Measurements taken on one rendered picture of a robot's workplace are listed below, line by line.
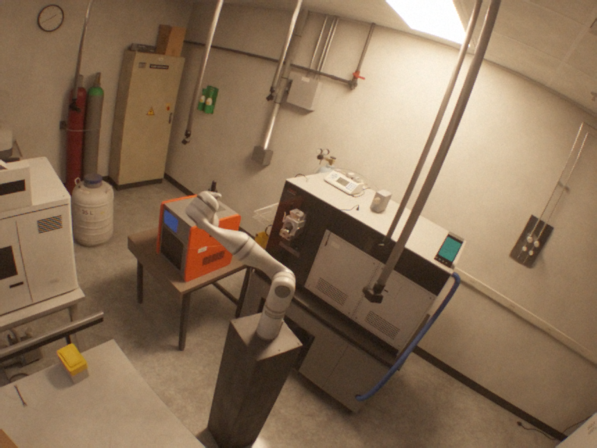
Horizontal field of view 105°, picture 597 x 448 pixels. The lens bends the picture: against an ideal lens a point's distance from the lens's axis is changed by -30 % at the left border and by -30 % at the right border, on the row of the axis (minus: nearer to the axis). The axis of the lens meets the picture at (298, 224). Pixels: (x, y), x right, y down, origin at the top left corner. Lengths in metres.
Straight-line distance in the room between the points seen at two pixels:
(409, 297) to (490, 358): 1.69
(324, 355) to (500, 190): 1.91
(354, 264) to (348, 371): 0.78
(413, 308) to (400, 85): 1.92
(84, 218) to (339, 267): 2.54
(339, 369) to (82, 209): 2.76
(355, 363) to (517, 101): 2.35
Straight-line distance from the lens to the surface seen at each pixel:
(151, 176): 5.07
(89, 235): 3.61
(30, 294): 1.77
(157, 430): 1.36
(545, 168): 2.88
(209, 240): 2.13
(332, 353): 2.33
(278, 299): 1.26
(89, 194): 3.43
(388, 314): 2.06
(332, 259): 2.09
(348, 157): 3.18
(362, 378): 2.33
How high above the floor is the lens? 2.14
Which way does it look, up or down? 26 degrees down
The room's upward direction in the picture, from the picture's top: 19 degrees clockwise
